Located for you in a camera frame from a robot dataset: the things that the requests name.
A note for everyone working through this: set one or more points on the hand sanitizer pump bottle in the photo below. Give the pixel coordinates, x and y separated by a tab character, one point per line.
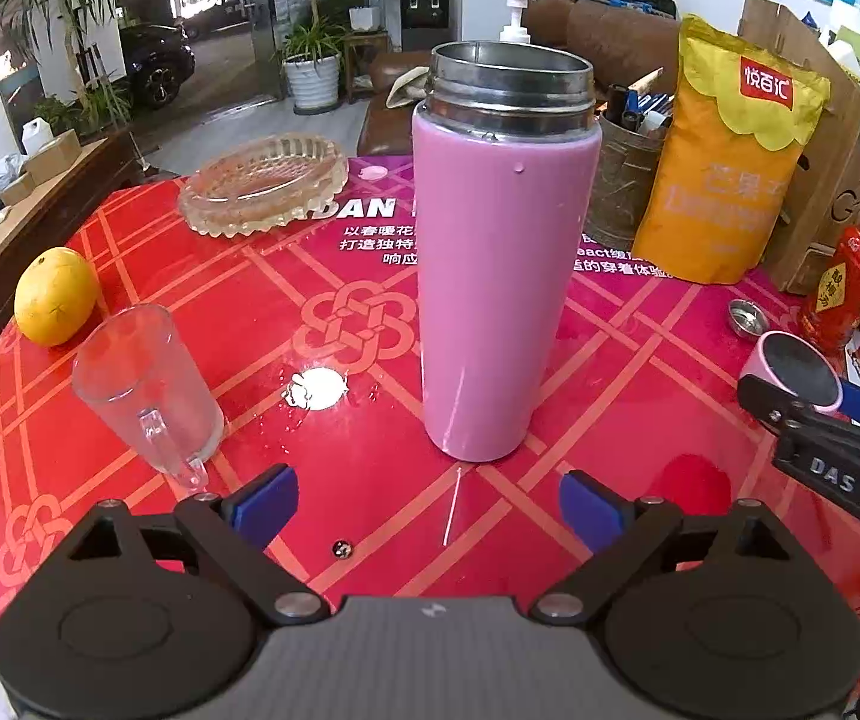
514	32

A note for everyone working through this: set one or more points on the wooden desk organizer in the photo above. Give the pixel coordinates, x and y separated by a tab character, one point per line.
823	196

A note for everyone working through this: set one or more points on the white potted plant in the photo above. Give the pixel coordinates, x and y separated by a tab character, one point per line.
312	53

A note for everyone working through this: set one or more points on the pink thermos cap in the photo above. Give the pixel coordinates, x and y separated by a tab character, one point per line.
795	366

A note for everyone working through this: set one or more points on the yellow dried mango bag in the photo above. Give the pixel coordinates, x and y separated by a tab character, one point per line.
741	118

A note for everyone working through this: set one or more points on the pink thermos bottle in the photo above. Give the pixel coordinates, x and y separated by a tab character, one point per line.
505	149

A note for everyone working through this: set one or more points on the red patterned tablecloth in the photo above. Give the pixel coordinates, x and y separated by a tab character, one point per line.
308	338

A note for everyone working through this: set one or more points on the black water dispenser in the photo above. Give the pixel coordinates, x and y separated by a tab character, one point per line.
424	24

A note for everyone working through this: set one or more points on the clear glass mug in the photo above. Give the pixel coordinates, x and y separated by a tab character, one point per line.
135	373

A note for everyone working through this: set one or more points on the glass ashtray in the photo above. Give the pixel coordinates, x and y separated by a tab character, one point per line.
266	184

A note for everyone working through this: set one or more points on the tall palm plant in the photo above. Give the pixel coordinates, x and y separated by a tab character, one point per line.
34	24

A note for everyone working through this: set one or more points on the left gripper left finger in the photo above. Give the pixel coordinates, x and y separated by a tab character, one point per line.
230	535

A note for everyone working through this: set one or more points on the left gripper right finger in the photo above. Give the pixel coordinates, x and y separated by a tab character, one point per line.
626	539

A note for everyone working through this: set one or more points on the wooden low bench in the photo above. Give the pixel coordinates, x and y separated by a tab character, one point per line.
54	211

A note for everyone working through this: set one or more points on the bronze pen holder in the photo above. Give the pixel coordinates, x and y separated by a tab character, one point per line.
635	120

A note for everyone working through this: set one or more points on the red drink bottle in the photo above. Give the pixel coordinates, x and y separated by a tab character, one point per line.
832	313

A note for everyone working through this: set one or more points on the small steel cup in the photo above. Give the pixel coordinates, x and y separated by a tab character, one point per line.
747	319

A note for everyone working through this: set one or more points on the black parked car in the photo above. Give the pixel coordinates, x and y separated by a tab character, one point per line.
159	60

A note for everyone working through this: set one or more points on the yellow orange fruit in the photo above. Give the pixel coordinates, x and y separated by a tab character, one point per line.
55	297

